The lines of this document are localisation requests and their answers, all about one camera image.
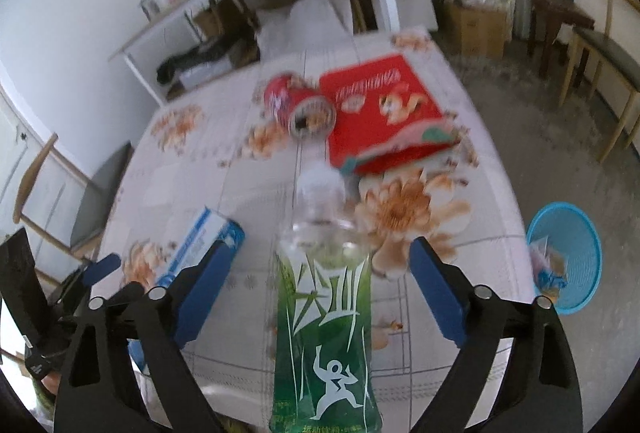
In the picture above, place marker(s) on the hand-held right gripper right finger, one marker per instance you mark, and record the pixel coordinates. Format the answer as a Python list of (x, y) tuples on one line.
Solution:
[(440, 298)]

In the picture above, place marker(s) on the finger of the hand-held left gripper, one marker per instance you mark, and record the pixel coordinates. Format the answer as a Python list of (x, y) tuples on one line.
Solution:
[(102, 268)]

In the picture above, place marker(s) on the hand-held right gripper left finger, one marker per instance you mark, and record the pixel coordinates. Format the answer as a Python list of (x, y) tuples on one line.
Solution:
[(200, 293)]

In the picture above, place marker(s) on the blue and white box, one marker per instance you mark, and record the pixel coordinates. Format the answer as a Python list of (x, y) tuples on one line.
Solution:
[(200, 228)]

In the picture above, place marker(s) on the green label plastic bottle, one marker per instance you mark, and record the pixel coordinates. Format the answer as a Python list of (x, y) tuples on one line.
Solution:
[(325, 313)]

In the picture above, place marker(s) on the blue plastic basket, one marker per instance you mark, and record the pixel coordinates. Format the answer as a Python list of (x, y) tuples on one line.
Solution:
[(580, 233)]

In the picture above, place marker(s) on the red drink can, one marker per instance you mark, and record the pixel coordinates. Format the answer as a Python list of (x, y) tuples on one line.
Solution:
[(285, 98)]

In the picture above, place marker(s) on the red snack packet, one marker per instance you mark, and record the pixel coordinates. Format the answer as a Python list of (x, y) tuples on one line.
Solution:
[(370, 88)]

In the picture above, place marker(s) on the wooden chair with dark seat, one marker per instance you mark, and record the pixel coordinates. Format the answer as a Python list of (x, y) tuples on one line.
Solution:
[(610, 53), (100, 193)]

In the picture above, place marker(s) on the green fluffy cloth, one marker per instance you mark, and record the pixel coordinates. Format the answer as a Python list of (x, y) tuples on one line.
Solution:
[(42, 393)]

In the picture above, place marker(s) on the floral tablecloth table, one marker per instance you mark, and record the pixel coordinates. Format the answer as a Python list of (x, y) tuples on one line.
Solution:
[(240, 173)]

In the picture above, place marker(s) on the black cloth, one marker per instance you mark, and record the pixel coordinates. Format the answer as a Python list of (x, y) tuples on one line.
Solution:
[(185, 60)]

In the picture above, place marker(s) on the small cardboard box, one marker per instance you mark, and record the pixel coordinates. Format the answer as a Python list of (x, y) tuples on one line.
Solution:
[(210, 20)]

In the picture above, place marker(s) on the glass lidded pot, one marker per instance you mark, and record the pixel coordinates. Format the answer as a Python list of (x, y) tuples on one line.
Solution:
[(160, 0)]

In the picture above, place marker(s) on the large white sack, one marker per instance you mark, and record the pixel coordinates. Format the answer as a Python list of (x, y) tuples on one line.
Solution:
[(300, 23)]

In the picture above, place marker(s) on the white storage box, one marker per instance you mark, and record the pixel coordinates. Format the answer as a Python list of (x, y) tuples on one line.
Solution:
[(417, 10)]

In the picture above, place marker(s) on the dark wooden stool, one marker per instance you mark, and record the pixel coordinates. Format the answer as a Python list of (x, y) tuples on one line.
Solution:
[(560, 5)]

